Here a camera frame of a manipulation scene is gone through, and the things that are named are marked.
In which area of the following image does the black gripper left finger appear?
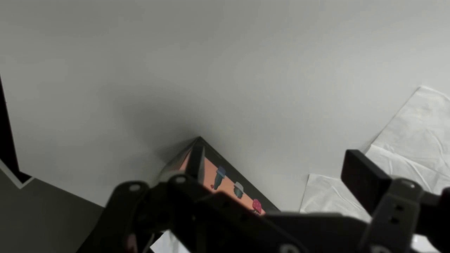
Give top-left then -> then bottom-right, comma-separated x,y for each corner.
76,171 -> 283,253

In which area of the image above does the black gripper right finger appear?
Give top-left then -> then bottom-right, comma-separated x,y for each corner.
341,147 -> 450,253

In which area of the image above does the white tissue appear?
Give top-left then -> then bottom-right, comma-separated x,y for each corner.
148,229 -> 191,253

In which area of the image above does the orange and brown tissue box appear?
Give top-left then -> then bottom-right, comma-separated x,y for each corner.
156,135 -> 283,216

